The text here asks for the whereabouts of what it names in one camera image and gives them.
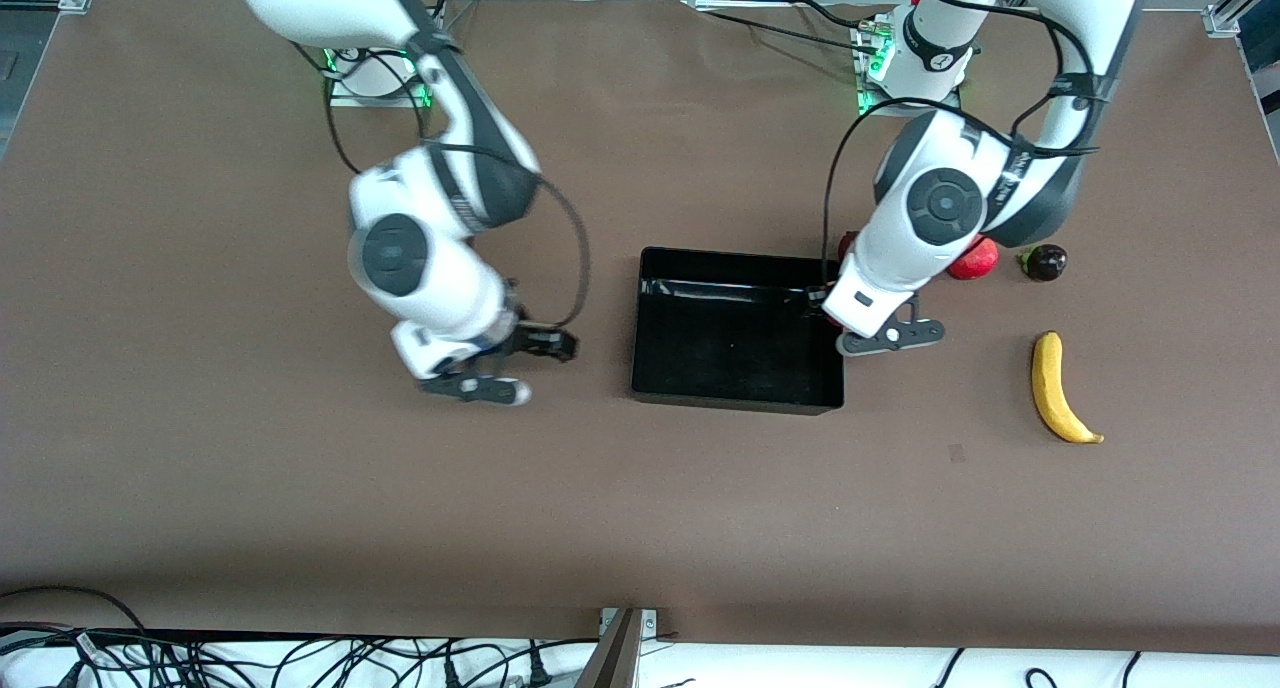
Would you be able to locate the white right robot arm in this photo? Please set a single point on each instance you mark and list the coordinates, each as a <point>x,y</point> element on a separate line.
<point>400,258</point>

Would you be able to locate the red yellow mango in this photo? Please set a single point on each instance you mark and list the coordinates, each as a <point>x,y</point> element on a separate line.
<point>847,245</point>

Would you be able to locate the grey metal beam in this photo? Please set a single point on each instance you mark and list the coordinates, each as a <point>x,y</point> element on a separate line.
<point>612,663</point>

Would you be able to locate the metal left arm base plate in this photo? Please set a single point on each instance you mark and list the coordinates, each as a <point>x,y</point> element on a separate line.
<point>868,103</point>

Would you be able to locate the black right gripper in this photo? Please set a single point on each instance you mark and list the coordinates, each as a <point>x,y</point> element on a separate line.
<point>531,341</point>

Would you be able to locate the black plastic box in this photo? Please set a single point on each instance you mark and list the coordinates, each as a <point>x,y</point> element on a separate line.
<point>720,348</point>

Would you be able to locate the red pomegranate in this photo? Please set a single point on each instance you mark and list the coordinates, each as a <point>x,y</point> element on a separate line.
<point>978,261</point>

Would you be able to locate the yellow banana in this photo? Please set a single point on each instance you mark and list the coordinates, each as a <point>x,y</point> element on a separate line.
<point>1047,378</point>

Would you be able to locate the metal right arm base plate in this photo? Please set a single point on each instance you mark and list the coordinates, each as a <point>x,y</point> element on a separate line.
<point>345,98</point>

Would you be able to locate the dark purple mangosteen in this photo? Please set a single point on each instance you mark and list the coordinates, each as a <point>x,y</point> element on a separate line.
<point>1045,263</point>

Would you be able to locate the metal table edge bracket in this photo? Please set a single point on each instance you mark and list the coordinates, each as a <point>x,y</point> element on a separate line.
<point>650,623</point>

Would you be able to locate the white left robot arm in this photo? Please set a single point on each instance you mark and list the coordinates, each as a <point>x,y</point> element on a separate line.
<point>940,208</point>

